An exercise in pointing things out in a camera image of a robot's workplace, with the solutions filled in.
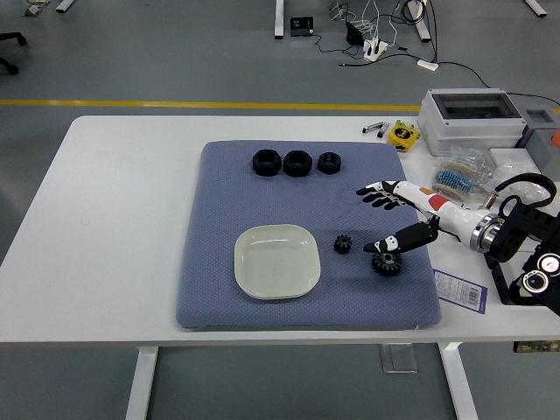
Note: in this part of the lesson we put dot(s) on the blue resistor tape reel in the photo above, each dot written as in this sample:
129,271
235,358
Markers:
455,179

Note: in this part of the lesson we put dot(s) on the yellow tape measure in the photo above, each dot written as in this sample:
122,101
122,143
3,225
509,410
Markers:
402,136

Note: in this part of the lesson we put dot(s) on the small grey box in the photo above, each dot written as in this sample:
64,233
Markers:
540,140

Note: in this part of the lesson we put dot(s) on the black power adapter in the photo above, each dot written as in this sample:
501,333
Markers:
354,34

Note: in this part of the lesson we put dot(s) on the small black gear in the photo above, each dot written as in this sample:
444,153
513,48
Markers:
342,243

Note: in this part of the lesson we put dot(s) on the black device with screen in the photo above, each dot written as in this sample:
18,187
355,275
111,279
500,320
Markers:
302,26

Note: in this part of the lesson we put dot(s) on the white background table leg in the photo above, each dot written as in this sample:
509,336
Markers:
279,19
422,26
536,6
65,5

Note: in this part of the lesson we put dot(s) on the large black hex nut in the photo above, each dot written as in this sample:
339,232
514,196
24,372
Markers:
297,163
267,163

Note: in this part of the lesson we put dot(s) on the black panel with yellow labels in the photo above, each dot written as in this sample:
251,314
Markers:
538,346

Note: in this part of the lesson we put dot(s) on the purple white label card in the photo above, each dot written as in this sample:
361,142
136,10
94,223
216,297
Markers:
459,291

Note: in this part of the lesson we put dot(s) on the flat white box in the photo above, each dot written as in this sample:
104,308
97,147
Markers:
509,155

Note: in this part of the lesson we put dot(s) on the blue-grey quilted mat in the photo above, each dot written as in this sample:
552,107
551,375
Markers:
219,197

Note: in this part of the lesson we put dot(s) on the small black hex nut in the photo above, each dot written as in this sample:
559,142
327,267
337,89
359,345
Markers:
329,163

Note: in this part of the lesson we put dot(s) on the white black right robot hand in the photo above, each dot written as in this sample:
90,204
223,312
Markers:
437,205

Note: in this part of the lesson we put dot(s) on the clear bag of small parts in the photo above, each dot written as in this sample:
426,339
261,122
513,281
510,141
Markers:
474,157

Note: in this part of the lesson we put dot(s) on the orange button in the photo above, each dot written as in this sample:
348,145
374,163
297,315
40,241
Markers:
556,139

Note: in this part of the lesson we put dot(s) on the white square plate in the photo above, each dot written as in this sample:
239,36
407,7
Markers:
277,262

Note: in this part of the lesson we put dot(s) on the black office chair base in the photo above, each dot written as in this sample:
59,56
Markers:
11,39

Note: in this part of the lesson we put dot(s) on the large black gear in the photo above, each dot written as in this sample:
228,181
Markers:
387,266

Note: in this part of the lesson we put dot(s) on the black white marker pen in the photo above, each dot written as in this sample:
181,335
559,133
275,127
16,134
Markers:
371,128
383,130

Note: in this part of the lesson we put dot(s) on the metal floor plate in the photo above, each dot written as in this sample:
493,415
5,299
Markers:
398,359

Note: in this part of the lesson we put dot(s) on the white power strip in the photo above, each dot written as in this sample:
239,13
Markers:
375,50

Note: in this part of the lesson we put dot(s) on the grey electrical enclosure box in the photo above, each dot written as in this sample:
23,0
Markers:
468,127

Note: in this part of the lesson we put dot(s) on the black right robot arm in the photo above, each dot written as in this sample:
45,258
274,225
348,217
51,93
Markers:
520,227

